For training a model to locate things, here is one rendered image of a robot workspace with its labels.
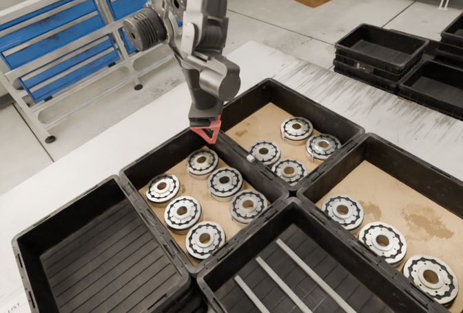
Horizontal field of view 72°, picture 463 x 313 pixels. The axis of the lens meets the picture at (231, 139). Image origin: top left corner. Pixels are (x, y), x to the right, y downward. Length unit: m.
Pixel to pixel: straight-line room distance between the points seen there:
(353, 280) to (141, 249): 0.53
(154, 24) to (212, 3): 1.10
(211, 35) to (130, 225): 0.59
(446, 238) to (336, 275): 0.28
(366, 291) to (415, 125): 0.72
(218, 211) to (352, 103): 0.76
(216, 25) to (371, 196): 0.60
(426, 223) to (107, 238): 0.83
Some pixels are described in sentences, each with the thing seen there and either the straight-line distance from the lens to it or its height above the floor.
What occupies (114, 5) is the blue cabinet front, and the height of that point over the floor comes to 0.71.
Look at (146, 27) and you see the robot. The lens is 1.70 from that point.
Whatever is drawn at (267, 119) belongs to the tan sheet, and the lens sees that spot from 1.13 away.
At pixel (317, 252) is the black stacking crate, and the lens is 0.85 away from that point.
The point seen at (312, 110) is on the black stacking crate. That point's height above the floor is 0.90.
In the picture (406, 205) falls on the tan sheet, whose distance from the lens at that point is 0.96.
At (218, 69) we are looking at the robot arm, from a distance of 0.60.
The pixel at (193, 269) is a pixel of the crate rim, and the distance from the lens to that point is 0.75.
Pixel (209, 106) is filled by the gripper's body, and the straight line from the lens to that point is 0.69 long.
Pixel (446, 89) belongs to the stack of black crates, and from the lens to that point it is 2.12.
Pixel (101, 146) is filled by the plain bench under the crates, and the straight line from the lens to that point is 1.45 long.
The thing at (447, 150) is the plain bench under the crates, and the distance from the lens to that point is 1.31.
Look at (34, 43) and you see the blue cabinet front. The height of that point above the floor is 0.70.
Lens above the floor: 1.60
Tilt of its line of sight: 45 degrees down
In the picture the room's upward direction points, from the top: 12 degrees counter-clockwise
